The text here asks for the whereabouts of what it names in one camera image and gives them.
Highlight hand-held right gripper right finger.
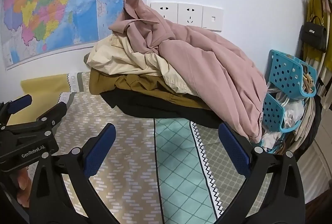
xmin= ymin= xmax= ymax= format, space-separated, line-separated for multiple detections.
xmin=218 ymin=122 xmax=313 ymax=224

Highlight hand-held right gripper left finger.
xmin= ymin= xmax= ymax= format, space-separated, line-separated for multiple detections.
xmin=27 ymin=123 xmax=117 ymax=224

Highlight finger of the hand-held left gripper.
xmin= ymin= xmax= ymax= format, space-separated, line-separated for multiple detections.
xmin=0 ymin=94 xmax=33 ymax=127
xmin=5 ymin=102 xmax=68 ymax=136

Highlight pink coat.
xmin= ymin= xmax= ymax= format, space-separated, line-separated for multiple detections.
xmin=108 ymin=0 xmax=268 ymax=144

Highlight person's left hand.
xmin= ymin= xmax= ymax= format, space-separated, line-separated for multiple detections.
xmin=17 ymin=169 xmax=32 ymax=201

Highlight yellow cloth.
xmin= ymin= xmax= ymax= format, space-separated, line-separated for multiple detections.
xmin=21 ymin=74 xmax=72 ymax=126

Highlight blue perforated plastic basket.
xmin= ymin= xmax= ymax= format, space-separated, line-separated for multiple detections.
xmin=267 ymin=49 xmax=317 ymax=100
xmin=261 ymin=94 xmax=304 ymax=134

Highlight brown garment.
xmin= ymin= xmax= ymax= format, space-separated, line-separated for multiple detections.
xmin=89 ymin=68 xmax=214 ymax=111

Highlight patterned bed sheet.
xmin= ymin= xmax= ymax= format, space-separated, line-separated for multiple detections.
xmin=21 ymin=71 xmax=276 ymax=224

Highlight black garment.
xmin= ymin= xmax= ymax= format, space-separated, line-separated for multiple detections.
xmin=101 ymin=88 xmax=227 ymax=129

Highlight white crumpled cloth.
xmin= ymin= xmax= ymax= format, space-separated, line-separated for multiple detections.
xmin=259 ymin=91 xmax=304 ymax=153

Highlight beige hanging cloth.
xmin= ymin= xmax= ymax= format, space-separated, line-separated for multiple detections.
xmin=293 ymin=58 xmax=332 ymax=142

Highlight cream coat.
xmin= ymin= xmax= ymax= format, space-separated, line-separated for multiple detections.
xmin=87 ymin=35 xmax=200 ymax=97

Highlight black handbag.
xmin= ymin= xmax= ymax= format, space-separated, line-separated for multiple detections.
xmin=299 ymin=16 xmax=328 ymax=53

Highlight yellow hanging garment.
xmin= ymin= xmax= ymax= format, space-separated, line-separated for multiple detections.
xmin=301 ymin=0 xmax=332 ymax=65

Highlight colourful wall map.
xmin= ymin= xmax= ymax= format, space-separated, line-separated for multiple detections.
xmin=0 ymin=0 xmax=140 ymax=71

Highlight white wall socket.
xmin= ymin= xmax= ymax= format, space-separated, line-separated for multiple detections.
xmin=150 ymin=2 xmax=179 ymax=23
xmin=178 ymin=3 xmax=203 ymax=28

